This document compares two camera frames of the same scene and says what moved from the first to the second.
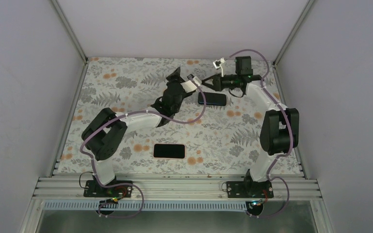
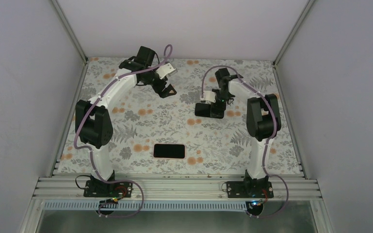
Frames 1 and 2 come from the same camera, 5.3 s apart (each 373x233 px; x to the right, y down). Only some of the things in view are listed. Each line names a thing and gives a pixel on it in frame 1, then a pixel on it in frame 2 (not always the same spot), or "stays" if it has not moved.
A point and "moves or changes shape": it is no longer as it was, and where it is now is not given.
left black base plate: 92,190 stays
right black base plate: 249,189 stays
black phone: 212,99 moves or changes shape
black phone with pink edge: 169,151 stays
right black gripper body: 221,86 to 224,95
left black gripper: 175,77 to 164,93
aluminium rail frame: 48,188 stays
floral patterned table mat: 209,129 stays
